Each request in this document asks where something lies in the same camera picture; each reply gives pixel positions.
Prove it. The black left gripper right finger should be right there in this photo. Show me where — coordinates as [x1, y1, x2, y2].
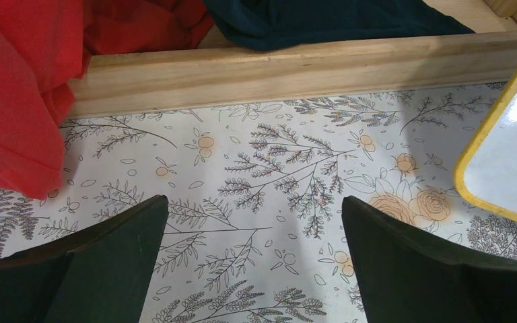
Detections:
[342, 196, 517, 322]

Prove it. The wooden clothes rack frame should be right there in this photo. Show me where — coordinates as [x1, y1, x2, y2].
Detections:
[69, 1, 517, 118]

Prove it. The dark navy tank top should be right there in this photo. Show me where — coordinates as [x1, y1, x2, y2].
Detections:
[204, 0, 473, 51]

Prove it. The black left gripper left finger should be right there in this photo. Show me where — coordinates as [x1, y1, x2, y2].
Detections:
[0, 195, 168, 322]

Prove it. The yellow framed whiteboard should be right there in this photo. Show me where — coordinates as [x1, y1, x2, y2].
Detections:
[454, 70, 517, 222]

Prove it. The floral patterned table mat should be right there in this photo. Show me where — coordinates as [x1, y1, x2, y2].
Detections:
[0, 82, 517, 322]

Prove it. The red tank top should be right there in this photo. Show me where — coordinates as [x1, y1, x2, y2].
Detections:
[0, 1, 213, 199]

